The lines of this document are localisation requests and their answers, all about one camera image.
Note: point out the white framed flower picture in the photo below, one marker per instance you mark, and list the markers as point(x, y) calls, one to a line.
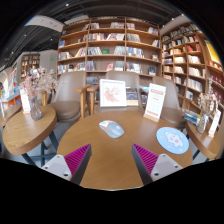
point(113, 93)

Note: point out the small distant bookshelf unit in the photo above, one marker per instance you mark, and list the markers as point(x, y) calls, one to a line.
point(29, 65)

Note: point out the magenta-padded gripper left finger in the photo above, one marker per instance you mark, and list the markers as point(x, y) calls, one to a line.
point(77, 159)

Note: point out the glass vase beige flowers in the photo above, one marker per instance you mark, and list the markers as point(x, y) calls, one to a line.
point(204, 110)

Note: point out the blue book stack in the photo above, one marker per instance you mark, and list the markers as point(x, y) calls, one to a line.
point(144, 89)

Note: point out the stack of colourful books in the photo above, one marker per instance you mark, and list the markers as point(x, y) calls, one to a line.
point(191, 116)

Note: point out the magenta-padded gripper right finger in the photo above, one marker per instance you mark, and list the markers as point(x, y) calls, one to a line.
point(146, 159)

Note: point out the tan wooden armchair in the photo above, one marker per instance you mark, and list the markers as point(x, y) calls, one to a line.
point(171, 100)
point(130, 80)
point(68, 106)

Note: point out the wide wooden bookshelf unit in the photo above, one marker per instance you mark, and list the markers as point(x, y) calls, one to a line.
point(110, 43)

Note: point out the round light blue mouse pad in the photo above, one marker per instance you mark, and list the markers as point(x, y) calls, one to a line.
point(172, 140)

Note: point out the small white table card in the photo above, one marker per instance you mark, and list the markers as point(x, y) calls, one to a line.
point(25, 101)
point(215, 123)

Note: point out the round wooden side table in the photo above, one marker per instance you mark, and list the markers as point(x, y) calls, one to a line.
point(28, 131)
point(205, 141)

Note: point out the curved wooden bookshelf unit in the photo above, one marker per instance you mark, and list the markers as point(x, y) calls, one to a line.
point(186, 63)

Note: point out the white hanging sign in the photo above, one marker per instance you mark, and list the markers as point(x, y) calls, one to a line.
point(45, 22)

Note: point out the glass vase pink flowers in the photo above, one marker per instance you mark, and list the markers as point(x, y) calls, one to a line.
point(36, 100)

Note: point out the grey computer mouse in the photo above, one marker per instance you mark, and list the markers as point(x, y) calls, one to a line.
point(112, 129)

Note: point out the dark cover book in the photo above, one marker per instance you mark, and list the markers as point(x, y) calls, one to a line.
point(132, 96)

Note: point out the white red sign stand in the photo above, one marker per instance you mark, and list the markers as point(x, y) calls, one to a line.
point(155, 100)

